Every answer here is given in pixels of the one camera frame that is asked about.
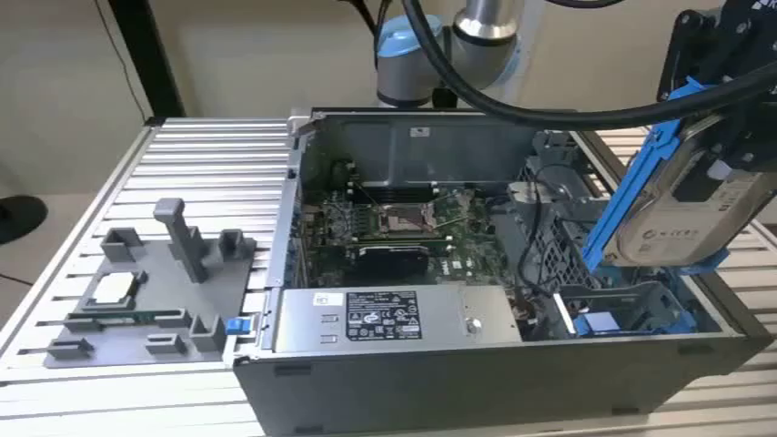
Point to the black graphics card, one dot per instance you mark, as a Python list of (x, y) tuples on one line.
[(389, 264)]

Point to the silver power supply unit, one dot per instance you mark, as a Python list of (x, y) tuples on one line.
[(437, 318)]

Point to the grey parts rack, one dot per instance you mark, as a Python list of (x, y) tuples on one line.
[(158, 282)]

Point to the grey perforated disk bay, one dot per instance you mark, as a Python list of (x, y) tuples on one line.
[(547, 236)]

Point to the green motherboard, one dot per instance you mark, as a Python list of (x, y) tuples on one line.
[(467, 255)]

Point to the blue case latch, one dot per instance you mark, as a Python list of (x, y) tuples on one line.
[(236, 326)]

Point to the open dark grey PC case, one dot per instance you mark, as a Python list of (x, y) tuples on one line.
[(461, 391)]

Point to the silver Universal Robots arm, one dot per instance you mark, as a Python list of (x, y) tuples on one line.
[(419, 64)]

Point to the black round stand foot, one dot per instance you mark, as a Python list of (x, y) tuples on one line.
[(22, 218)]

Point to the hard disk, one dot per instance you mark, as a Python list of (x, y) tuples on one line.
[(673, 227), (597, 324)]

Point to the black upright frame post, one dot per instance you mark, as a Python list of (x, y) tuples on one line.
[(146, 54)]

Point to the green RAM stick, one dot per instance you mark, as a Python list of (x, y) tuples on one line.
[(143, 314)]

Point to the CPU socket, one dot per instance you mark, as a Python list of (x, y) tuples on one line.
[(405, 220)]

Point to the silver CPU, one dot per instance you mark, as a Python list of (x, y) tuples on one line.
[(112, 289)]

